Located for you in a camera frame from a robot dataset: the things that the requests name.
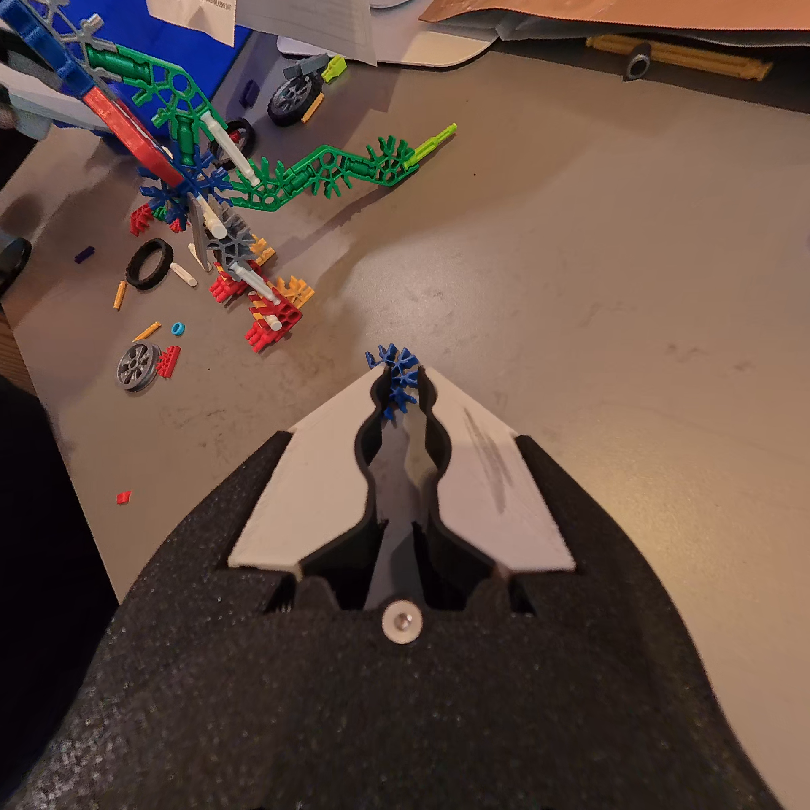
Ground colourful construction toy model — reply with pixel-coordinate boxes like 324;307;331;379
9;0;458;353

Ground wooden cabinet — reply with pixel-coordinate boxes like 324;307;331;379
0;304;39;396

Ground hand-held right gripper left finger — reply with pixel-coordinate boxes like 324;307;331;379
228;364;393;610

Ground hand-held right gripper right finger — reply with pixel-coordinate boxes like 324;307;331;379
410;364;577;610

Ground blue plastic bin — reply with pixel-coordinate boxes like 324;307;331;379
38;0;254;137

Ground black rubber tyre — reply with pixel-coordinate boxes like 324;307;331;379
209;118;257;170
124;238;175;292

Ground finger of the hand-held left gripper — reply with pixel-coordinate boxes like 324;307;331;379
0;62;113;141

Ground grey pulley wheel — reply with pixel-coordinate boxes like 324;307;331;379
115;342;162;394

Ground blue snowflake connector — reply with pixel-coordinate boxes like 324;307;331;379
365;343;421;424

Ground grey connector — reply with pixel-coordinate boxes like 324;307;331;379
281;54;333;80

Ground printed white leaflet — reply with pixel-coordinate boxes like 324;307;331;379
146;0;236;46

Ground yellow rods with grey clip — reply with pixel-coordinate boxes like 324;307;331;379
585;35;774;82

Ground grey wheel with black tyre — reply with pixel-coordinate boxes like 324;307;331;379
267;73;327;127

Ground printed instruction sheet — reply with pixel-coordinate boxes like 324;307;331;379
234;0;378;66

